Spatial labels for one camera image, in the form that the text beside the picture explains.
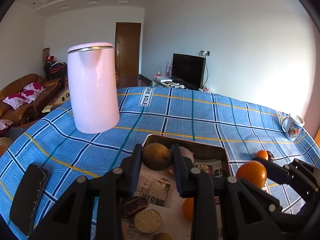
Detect dark brown interior door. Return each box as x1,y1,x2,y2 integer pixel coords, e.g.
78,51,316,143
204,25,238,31
115,22,142,78

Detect pink electric kettle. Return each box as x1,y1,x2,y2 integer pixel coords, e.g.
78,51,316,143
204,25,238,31
67,42,120,134

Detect blue plaid tablecloth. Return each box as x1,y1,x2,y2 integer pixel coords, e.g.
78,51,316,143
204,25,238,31
0,87,320,240

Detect white printed mug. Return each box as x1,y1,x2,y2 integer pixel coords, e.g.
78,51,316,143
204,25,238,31
282,114,305,141

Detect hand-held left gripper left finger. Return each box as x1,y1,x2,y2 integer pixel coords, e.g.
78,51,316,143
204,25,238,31
29,144,143,240

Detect pink metal tin box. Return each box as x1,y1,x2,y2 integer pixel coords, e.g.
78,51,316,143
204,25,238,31
120,134,231,240

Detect round oat snack roll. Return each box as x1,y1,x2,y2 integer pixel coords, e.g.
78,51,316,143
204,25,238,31
134,209,162,233

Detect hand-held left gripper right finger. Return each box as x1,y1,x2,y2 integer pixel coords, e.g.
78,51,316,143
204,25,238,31
171,144,304,240

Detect stacked red black chairs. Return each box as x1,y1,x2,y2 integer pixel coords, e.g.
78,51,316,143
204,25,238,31
45,61,68,80

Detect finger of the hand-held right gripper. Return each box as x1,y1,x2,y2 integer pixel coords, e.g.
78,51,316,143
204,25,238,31
252,156,320,193

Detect black power cable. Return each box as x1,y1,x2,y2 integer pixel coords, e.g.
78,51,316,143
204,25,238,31
204,56,210,88

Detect brown leather sofa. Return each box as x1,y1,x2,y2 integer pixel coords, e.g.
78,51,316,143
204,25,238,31
0,74,64,128

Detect low television stand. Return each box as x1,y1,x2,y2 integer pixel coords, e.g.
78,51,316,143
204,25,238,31
151,76,200,90

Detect black television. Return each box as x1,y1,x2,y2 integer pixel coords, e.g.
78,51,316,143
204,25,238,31
172,53,207,89

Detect purple passion fruit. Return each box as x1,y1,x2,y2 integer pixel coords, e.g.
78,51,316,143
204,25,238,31
179,147,195,164

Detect black smartphone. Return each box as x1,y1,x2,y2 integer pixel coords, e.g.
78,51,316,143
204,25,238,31
9,164,50,237

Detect wooden coffee table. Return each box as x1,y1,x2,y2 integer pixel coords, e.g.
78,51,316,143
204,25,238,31
42,86,73,113

